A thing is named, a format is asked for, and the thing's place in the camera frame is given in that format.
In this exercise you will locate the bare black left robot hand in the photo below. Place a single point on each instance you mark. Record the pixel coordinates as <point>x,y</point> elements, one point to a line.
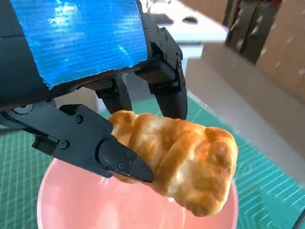
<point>78,43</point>

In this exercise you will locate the long braided toy bread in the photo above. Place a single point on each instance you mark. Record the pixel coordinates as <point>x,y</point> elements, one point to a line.
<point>186,157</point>

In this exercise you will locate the pink bowl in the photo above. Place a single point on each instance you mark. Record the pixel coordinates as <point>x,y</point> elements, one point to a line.
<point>95,205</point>

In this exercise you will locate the black flat desk device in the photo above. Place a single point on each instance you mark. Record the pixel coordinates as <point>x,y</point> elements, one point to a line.
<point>164,18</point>

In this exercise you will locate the black computer mouse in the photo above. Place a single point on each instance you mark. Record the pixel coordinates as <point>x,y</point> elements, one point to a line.
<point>190,20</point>

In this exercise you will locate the white desk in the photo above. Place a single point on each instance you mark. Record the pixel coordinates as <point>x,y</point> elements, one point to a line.
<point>202,33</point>

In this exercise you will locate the dark storage case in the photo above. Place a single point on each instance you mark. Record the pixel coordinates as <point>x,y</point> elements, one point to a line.
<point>250,28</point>

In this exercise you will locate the green cutting mat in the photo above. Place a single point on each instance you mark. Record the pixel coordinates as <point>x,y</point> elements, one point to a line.
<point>262,186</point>

